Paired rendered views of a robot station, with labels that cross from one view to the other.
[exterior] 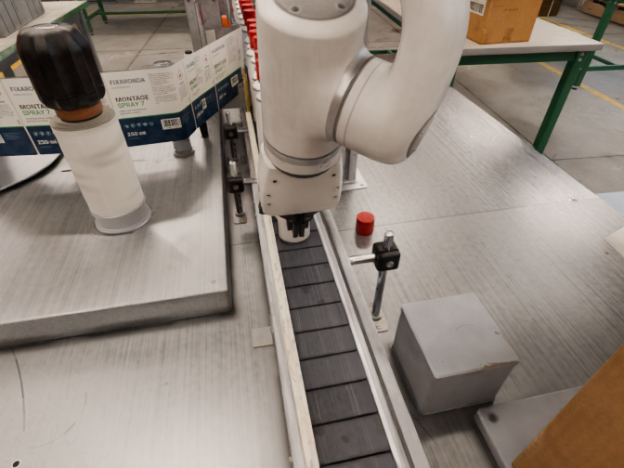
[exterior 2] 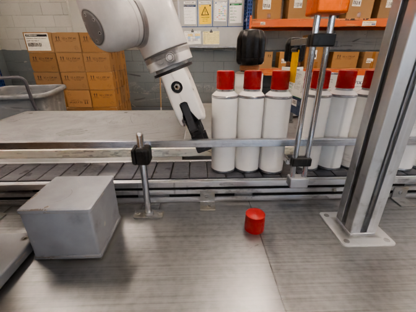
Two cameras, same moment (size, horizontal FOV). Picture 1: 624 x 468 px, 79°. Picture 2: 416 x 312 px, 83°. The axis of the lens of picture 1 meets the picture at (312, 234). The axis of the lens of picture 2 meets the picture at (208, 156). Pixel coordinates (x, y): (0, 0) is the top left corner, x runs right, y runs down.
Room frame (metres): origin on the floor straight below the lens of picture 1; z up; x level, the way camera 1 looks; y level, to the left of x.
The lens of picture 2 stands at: (0.52, -0.44, 1.11)
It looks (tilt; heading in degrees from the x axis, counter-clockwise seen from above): 23 degrees down; 100
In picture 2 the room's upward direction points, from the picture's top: straight up
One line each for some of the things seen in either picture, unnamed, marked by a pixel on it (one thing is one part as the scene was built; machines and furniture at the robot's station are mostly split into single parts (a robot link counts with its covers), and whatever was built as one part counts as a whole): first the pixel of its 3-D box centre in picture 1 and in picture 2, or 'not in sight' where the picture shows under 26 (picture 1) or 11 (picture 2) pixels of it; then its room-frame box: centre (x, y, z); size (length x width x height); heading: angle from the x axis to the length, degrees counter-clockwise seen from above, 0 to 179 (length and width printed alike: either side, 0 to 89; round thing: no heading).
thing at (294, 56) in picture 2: not in sight; (293, 65); (0.60, 0.04, 1.09); 0.03 x 0.01 x 0.06; 101
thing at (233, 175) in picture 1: (236, 189); not in sight; (0.59, 0.14, 0.89); 0.03 x 0.03 x 0.12; 11
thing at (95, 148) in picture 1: (91, 138); (248, 83); (0.52, 0.32, 1.03); 0.09 x 0.09 x 0.30
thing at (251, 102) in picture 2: not in sight; (249, 123); (0.52, 0.04, 0.98); 0.05 x 0.05 x 0.20
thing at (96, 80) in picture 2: not in sight; (87, 83); (-2.04, 3.12, 0.70); 1.20 x 0.82 x 1.39; 13
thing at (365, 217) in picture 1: (365, 223); (254, 220); (0.54, -0.10, 0.85); 0.03 x 0.03 x 0.03
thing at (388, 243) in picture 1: (366, 281); (146, 171); (0.34, -0.07, 0.91); 0.07 x 0.03 x 0.16; 101
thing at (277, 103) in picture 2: not in sight; (275, 124); (0.58, 0.04, 0.98); 0.05 x 0.05 x 0.20
